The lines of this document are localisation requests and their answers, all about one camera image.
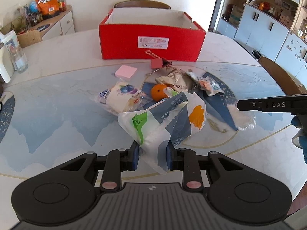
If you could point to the pink binder clip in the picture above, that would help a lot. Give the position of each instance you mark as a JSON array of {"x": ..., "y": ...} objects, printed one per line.
[{"x": 157, "y": 63}]

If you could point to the cardboard box with plant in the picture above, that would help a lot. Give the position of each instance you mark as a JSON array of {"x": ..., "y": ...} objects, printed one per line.
[{"x": 24, "y": 27}]

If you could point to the pink sticky note pad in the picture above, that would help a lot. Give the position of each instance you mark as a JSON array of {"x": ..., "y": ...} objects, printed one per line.
[{"x": 125, "y": 72}]

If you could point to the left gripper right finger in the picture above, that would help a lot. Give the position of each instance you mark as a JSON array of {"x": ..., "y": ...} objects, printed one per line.
[{"x": 233, "y": 190}]

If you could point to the red lidded jar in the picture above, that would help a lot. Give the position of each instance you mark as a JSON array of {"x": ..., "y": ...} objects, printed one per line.
[{"x": 62, "y": 5}]

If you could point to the small white snack wrapper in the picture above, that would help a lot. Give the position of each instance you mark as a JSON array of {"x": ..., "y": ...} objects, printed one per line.
[{"x": 207, "y": 84}]

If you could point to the brown wooden chair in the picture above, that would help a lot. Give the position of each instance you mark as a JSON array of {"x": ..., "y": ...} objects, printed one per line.
[
  {"x": 281, "y": 77},
  {"x": 142, "y": 4}
]

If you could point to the silver foil snack bag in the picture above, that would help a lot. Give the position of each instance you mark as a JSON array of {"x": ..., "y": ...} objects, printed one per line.
[{"x": 177, "y": 79}]

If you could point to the red cardboard shoe box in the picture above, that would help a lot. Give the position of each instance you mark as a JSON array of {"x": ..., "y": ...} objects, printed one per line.
[{"x": 127, "y": 33}]

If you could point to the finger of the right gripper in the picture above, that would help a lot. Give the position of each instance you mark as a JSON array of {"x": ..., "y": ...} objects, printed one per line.
[{"x": 294, "y": 104}]

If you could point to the brown wooden chair behind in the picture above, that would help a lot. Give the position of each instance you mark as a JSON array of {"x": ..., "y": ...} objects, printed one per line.
[{"x": 142, "y": 4}]

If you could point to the white blue wall cabinet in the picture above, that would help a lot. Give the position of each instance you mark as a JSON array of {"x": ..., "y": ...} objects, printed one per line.
[{"x": 275, "y": 29}]

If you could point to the clear plastic bag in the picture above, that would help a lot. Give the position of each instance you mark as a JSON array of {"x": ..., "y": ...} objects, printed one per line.
[{"x": 239, "y": 120}]

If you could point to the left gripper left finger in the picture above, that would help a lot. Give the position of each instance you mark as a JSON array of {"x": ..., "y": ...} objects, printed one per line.
[{"x": 69, "y": 191}]

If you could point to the orange mandarin fruit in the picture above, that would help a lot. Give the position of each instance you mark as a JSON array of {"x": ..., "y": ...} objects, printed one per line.
[{"x": 157, "y": 92}]

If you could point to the orange snack bag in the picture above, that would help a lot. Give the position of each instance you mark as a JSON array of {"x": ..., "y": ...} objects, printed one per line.
[{"x": 48, "y": 8}]

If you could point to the brown wooden chair right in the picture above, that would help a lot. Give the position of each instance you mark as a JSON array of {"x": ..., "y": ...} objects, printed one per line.
[{"x": 281, "y": 77}]

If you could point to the blueberry bread package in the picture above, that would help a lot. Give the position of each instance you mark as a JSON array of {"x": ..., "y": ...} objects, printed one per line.
[{"x": 122, "y": 97}]

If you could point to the white sideboard cabinet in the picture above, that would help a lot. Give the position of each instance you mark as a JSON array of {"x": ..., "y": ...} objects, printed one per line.
[{"x": 56, "y": 26}]

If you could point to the blue gloved right hand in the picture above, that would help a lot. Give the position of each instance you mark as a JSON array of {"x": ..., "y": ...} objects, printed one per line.
[{"x": 300, "y": 138}]

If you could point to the glass jar on table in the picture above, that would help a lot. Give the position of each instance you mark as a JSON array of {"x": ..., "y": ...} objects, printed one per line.
[{"x": 17, "y": 55}]

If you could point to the white blue tissue pack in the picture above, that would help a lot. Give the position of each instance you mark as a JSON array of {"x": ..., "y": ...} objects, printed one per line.
[{"x": 170, "y": 121}]

